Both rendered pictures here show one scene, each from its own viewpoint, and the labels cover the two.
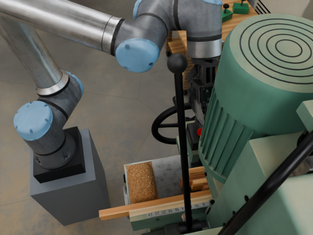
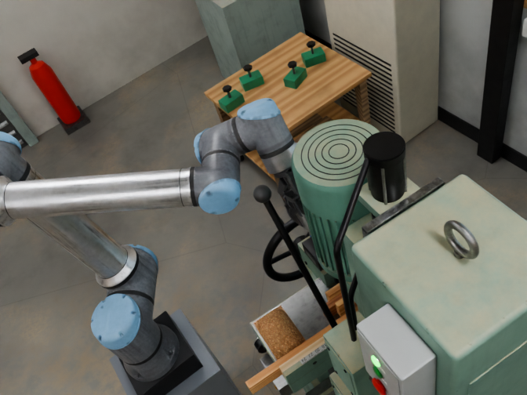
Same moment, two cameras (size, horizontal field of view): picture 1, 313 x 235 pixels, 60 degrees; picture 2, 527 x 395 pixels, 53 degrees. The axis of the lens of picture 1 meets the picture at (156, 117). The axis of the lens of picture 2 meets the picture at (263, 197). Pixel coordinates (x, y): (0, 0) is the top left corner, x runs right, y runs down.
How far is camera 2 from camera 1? 0.54 m
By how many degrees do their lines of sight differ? 7
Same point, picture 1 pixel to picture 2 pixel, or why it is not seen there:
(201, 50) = (279, 163)
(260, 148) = (351, 233)
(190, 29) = (260, 148)
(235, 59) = (303, 176)
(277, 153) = not seen: hidden behind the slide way
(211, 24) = (278, 135)
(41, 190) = not seen: outside the picture
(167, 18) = (233, 147)
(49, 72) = (113, 253)
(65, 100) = (143, 280)
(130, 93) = (210, 237)
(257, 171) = not seen: hidden behind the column
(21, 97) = (51, 314)
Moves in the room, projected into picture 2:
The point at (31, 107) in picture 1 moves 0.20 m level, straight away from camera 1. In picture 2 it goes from (107, 306) to (64, 281)
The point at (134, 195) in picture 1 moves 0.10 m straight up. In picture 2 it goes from (277, 349) to (268, 332)
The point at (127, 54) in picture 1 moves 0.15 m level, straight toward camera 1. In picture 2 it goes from (211, 200) to (240, 246)
